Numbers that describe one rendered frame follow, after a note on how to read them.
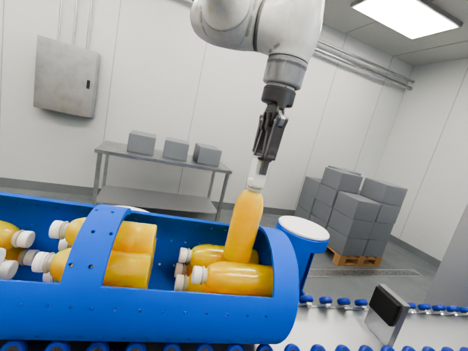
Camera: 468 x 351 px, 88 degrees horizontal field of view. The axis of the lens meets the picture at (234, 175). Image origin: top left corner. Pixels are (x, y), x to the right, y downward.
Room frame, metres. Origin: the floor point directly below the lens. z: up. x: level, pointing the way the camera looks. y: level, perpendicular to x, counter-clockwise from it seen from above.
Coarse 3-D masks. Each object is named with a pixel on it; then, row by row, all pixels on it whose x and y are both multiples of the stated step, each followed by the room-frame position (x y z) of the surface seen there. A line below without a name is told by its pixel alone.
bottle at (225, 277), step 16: (208, 272) 0.50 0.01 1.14; (224, 272) 0.49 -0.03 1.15; (240, 272) 0.51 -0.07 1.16; (256, 272) 0.52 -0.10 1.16; (272, 272) 0.53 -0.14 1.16; (208, 288) 0.49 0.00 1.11; (224, 288) 0.48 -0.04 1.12; (240, 288) 0.49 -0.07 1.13; (256, 288) 0.50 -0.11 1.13; (272, 288) 0.51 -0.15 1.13
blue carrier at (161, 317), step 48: (0, 192) 0.52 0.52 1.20; (48, 240) 0.59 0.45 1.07; (96, 240) 0.42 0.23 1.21; (192, 240) 0.68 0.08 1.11; (288, 240) 0.57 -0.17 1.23; (0, 288) 0.34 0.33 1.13; (48, 288) 0.36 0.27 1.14; (96, 288) 0.37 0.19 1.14; (288, 288) 0.48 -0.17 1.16; (0, 336) 0.35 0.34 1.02; (48, 336) 0.36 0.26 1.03; (96, 336) 0.38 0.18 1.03; (144, 336) 0.40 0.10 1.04; (192, 336) 0.42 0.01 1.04; (240, 336) 0.44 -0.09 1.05
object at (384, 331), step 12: (384, 288) 0.72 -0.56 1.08; (372, 300) 0.73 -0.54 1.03; (384, 300) 0.69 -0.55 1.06; (396, 300) 0.68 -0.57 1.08; (372, 312) 0.73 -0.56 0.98; (384, 312) 0.68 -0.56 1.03; (396, 312) 0.65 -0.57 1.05; (372, 324) 0.72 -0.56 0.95; (384, 324) 0.68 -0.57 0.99; (396, 324) 0.65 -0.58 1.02; (384, 336) 0.67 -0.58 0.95; (396, 336) 0.65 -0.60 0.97
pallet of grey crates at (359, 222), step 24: (336, 168) 4.07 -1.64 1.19; (312, 192) 3.85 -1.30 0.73; (336, 192) 3.39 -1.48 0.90; (360, 192) 3.52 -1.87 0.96; (384, 192) 3.18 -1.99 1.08; (312, 216) 3.69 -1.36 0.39; (336, 216) 3.27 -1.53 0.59; (360, 216) 3.05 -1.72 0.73; (384, 216) 3.20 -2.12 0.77; (336, 240) 3.15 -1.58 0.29; (360, 240) 3.10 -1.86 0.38; (384, 240) 3.28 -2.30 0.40; (336, 264) 3.02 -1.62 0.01; (360, 264) 3.15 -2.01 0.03
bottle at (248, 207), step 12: (252, 192) 0.57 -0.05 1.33; (240, 204) 0.56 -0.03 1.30; (252, 204) 0.55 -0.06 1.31; (240, 216) 0.56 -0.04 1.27; (252, 216) 0.55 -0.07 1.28; (228, 228) 0.59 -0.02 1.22; (240, 228) 0.55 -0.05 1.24; (252, 228) 0.56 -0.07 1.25; (228, 240) 0.57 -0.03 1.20; (240, 240) 0.55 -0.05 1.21; (252, 240) 0.56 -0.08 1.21; (228, 252) 0.56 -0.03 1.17; (240, 252) 0.55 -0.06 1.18
